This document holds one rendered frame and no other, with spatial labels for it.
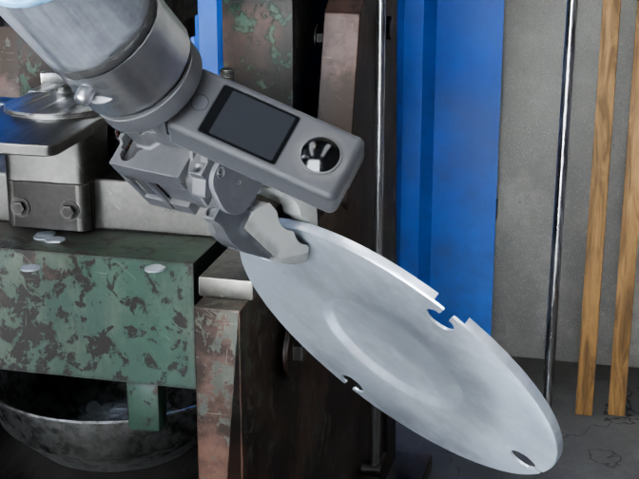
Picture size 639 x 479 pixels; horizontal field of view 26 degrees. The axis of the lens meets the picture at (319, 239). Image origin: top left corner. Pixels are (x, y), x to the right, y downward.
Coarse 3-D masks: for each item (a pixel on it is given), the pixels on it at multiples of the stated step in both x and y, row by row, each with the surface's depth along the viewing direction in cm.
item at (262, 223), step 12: (264, 204) 92; (252, 216) 91; (264, 216) 92; (276, 216) 93; (252, 228) 91; (264, 228) 92; (276, 228) 93; (264, 240) 93; (276, 240) 94; (288, 240) 95; (276, 252) 94; (288, 252) 95; (300, 252) 96
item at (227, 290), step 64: (320, 64) 187; (384, 128) 208; (384, 192) 212; (384, 256) 215; (256, 320) 146; (256, 384) 151; (320, 384) 181; (256, 448) 153; (320, 448) 184; (384, 448) 231
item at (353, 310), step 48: (336, 240) 94; (288, 288) 107; (336, 288) 100; (384, 288) 94; (336, 336) 109; (384, 336) 104; (432, 336) 96; (480, 336) 91; (384, 384) 111; (432, 384) 106; (480, 384) 97; (528, 384) 93; (432, 432) 113; (480, 432) 106; (528, 432) 99
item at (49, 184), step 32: (32, 96) 161; (64, 96) 161; (0, 128) 147; (32, 128) 147; (64, 128) 147; (96, 128) 151; (32, 160) 154; (64, 160) 153; (96, 160) 156; (32, 192) 156; (64, 192) 155; (32, 224) 157; (64, 224) 156
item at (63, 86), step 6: (48, 84) 170; (54, 84) 170; (60, 84) 170; (66, 84) 170; (30, 90) 166; (36, 90) 166; (42, 90) 166; (48, 90) 166; (54, 90) 166; (60, 90) 166; (66, 90) 166; (108, 126) 165; (120, 132) 165
